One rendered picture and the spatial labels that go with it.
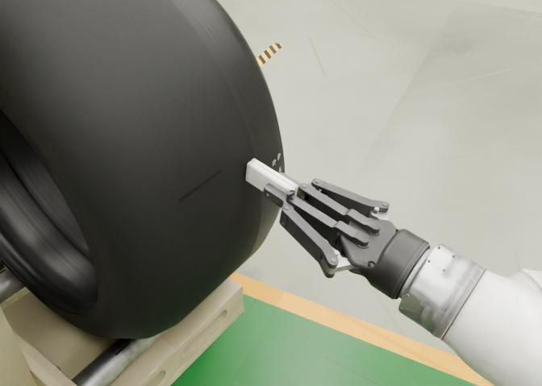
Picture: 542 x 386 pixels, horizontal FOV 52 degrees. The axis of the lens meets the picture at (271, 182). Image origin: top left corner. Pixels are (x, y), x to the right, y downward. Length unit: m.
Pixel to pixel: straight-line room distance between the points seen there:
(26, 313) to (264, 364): 1.01
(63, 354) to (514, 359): 0.80
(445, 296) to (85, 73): 0.43
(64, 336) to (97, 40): 0.67
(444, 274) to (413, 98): 2.85
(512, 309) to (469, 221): 2.03
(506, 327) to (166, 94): 0.42
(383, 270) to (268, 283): 1.63
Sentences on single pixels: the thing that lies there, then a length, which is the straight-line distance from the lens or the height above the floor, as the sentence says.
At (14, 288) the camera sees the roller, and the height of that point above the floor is 0.90.
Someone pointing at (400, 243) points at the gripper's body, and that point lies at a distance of 0.62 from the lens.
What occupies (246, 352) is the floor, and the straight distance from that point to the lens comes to 2.04.
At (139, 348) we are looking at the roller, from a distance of 0.97.
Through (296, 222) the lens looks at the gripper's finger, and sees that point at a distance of 0.64.
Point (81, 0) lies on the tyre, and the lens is 0.67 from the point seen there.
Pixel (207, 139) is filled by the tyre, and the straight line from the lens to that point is 0.66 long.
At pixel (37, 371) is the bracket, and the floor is 0.95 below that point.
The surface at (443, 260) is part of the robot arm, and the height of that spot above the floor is 1.26.
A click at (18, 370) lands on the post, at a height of 0.97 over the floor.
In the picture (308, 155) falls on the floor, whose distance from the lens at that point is 2.86.
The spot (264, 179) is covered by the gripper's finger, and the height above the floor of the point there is 1.26.
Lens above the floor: 1.69
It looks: 39 degrees down
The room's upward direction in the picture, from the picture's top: straight up
